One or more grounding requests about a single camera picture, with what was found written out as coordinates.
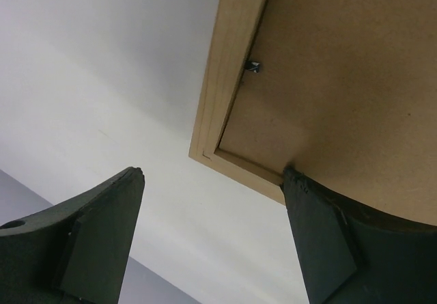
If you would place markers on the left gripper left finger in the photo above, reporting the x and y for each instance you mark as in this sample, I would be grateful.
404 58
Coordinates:
75 251

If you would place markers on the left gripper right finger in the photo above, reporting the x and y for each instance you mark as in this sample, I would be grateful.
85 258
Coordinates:
350 252

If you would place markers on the wooden picture frame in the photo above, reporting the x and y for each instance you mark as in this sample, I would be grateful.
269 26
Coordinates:
344 91

